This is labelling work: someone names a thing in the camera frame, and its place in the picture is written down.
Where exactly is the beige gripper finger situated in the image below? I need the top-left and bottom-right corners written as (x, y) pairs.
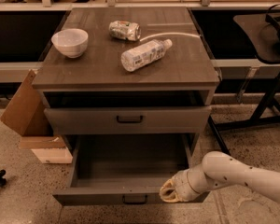
top-left (160, 190), bottom-right (180, 203)
top-left (161, 179), bottom-right (175, 193)

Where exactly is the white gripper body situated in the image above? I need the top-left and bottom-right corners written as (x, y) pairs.
top-left (172, 170), bottom-right (199, 203)

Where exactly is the grey drawer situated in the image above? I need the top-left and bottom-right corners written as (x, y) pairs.
top-left (52, 133), bottom-right (209, 207)
top-left (44, 106), bottom-right (210, 134)

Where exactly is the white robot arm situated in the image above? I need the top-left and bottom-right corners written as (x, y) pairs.
top-left (160, 151), bottom-right (280, 203)

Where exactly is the grey top drawer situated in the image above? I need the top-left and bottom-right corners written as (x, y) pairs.
top-left (44, 106), bottom-right (210, 134)

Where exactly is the grey drawer cabinet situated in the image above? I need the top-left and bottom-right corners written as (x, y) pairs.
top-left (33, 7), bottom-right (219, 151)

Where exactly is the clear plastic water bottle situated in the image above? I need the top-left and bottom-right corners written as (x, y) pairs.
top-left (120, 39), bottom-right (173, 72)

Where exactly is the crushed soda can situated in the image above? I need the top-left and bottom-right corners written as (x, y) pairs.
top-left (109, 21), bottom-right (141, 41)

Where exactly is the brown cardboard box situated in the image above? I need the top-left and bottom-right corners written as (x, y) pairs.
top-left (0, 70), bottom-right (73, 164)

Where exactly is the white bowl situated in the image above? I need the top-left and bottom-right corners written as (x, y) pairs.
top-left (51, 28), bottom-right (89, 58)

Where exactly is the black folding stand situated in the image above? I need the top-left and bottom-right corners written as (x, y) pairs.
top-left (208, 3), bottom-right (280, 154)

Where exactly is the white cable on cabinet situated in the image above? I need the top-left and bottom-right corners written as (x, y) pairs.
top-left (139, 32), bottom-right (202, 43)

